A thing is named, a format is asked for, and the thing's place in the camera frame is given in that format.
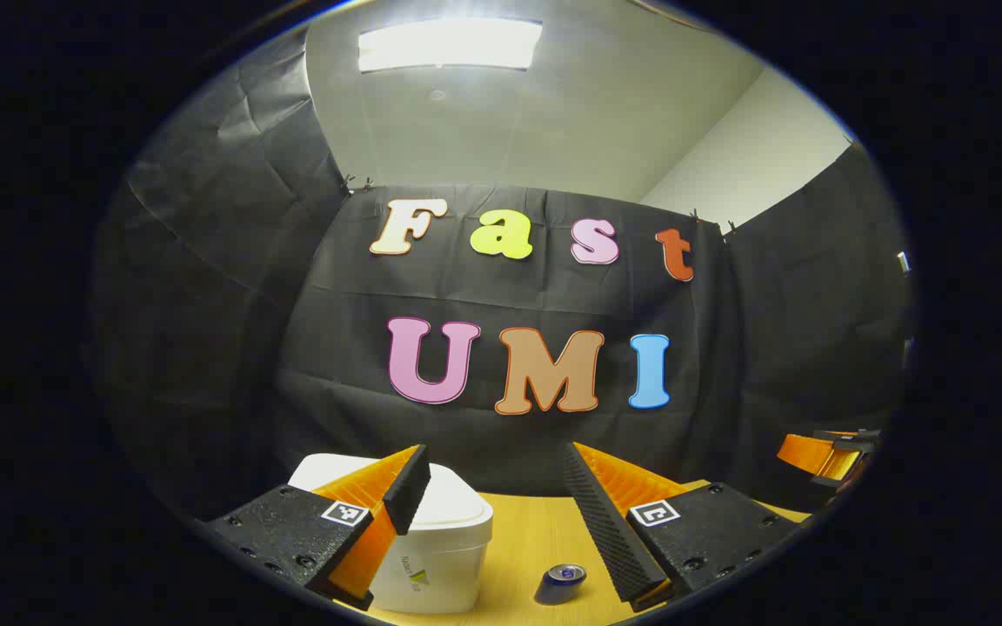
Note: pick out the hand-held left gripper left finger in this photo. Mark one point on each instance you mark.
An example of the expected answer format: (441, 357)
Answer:
(410, 491)

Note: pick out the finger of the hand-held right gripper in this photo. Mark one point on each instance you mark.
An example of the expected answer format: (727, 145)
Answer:
(814, 454)

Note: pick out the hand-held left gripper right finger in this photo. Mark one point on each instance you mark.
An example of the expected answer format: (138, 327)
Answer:
(605, 530)

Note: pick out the white desktop garbage bin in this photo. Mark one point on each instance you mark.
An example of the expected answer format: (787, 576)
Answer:
(453, 539)

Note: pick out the blue and silver pop can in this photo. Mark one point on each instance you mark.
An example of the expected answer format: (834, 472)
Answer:
(557, 587)

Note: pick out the wooden desktop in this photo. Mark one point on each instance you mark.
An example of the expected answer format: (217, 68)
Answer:
(523, 539)

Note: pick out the black backdrop cloth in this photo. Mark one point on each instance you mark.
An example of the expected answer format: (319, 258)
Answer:
(336, 400)

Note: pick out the ceiling light panel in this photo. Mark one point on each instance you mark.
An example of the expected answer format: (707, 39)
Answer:
(449, 43)

